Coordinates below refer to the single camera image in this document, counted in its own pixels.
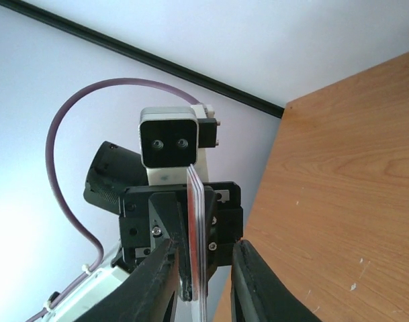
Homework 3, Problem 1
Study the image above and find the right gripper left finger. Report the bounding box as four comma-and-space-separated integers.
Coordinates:
77, 239, 178, 322

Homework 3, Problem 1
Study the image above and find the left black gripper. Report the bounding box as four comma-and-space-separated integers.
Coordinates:
83, 142, 243, 302

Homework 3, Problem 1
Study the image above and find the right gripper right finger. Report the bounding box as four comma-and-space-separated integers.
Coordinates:
230, 239, 320, 322

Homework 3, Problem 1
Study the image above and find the red white credit card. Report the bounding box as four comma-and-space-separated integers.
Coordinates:
187, 164, 208, 321

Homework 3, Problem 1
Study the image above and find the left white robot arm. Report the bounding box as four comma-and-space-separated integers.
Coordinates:
44, 142, 243, 321

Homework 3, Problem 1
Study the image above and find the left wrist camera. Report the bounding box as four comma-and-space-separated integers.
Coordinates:
138, 103, 220, 186

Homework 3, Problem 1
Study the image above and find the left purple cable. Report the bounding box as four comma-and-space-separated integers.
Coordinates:
22, 77, 201, 322

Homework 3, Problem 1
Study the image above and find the black aluminium frame rail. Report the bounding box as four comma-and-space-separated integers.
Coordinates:
0, 1, 284, 119

